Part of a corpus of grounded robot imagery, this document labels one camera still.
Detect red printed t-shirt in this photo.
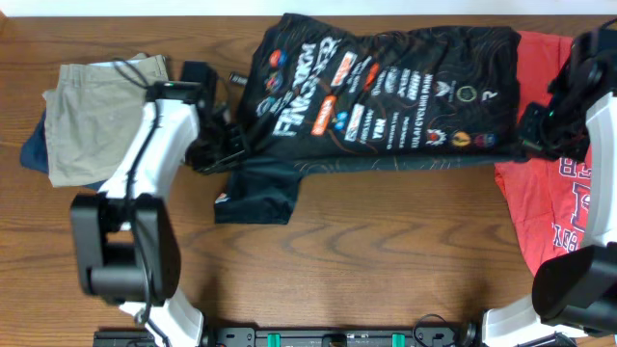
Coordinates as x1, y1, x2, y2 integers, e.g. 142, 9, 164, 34
495, 31, 592, 273

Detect black cycling jersey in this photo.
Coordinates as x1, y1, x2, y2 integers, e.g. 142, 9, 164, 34
214, 13, 521, 225

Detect folded navy blue garment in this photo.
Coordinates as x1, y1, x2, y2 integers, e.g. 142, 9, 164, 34
20, 111, 114, 191

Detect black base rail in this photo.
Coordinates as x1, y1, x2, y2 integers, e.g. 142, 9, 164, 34
94, 312, 579, 347

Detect folded khaki shorts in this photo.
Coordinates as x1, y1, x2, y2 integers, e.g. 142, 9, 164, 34
43, 62, 146, 187

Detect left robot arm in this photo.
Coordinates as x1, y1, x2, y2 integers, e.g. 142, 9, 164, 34
70, 79, 248, 346

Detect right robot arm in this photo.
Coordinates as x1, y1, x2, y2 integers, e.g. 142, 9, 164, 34
479, 22, 616, 346

